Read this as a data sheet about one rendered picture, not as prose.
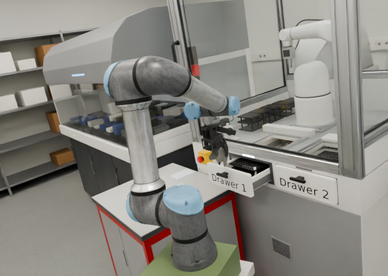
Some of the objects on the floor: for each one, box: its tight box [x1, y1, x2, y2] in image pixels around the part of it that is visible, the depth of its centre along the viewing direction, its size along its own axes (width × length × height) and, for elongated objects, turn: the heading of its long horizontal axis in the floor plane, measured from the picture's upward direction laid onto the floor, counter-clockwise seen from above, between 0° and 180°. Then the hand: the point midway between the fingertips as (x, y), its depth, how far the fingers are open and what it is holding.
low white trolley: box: [92, 163, 245, 276], centre depth 189 cm, size 58×62×76 cm
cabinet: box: [197, 163, 388, 276], centre depth 195 cm, size 95×103×80 cm
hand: (223, 162), depth 149 cm, fingers open, 3 cm apart
